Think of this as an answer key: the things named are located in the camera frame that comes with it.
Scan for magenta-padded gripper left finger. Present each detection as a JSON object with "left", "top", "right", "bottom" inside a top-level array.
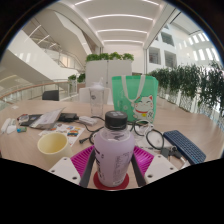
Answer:
[{"left": 48, "top": 144, "right": 97, "bottom": 188}]

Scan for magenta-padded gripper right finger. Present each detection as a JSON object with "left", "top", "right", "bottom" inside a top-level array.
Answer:
[{"left": 130, "top": 145, "right": 179, "bottom": 188}]

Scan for purple drink bottle black cap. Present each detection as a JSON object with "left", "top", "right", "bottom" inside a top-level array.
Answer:
[{"left": 93, "top": 110, "right": 136, "bottom": 188}]

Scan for cream yellow mug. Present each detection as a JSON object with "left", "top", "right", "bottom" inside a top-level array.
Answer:
[{"left": 36, "top": 132, "right": 74, "bottom": 168}]

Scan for dark blue keyboard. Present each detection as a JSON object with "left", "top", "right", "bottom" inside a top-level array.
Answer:
[{"left": 162, "top": 129, "right": 207, "bottom": 166}]

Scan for colourful sticker sheet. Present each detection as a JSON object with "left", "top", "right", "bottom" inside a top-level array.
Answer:
[{"left": 38, "top": 122, "right": 86, "bottom": 148}]

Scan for flat round red coaster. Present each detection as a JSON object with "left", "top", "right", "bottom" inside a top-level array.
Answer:
[{"left": 93, "top": 170, "right": 130, "bottom": 191}]

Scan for white power adapter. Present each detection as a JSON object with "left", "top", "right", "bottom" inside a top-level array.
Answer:
[{"left": 78, "top": 115, "right": 98, "bottom": 127}]

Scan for black notebook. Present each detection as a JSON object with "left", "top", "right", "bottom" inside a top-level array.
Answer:
[{"left": 18, "top": 113, "right": 43, "bottom": 128}]

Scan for white charger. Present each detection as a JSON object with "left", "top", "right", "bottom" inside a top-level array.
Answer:
[{"left": 5, "top": 124, "right": 18, "bottom": 135}]

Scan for white power strip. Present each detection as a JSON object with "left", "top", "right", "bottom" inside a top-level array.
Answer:
[{"left": 0, "top": 117, "right": 12, "bottom": 134}]

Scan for black office chair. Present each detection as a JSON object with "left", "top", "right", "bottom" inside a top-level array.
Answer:
[{"left": 41, "top": 89, "right": 60, "bottom": 102}]

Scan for clear plastic tumbler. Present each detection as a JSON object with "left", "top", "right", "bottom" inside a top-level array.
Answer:
[{"left": 88, "top": 78, "right": 106, "bottom": 118}]

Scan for green cat print tote bag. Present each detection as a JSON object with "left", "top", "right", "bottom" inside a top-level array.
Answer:
[{"left": 111, "top": 74, "right": 159, "bottom": 124}]

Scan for row of tall green plants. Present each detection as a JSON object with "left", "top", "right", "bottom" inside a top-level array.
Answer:
[{"left": 146, "top": 61, "right": 224, "bottom": 118}]

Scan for brown planter with plants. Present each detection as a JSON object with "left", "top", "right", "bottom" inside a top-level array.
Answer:
[{"left": 67, "top": 73, "right": 87, "bottom": 94}]

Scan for white cabinet topped with plants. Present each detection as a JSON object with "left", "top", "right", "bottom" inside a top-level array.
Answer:
[{"left": 85, "top": 52, "right": 135, "bottom": 89}]

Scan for ceiling light strips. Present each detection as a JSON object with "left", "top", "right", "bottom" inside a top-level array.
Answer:
[{"left": 74, "top": 0, "right": 161, "bottom": 46}]

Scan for black cable bundle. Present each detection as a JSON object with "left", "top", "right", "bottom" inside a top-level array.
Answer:
[{"left": 79, "top": 116, "right": 183, "bottom": 161}]

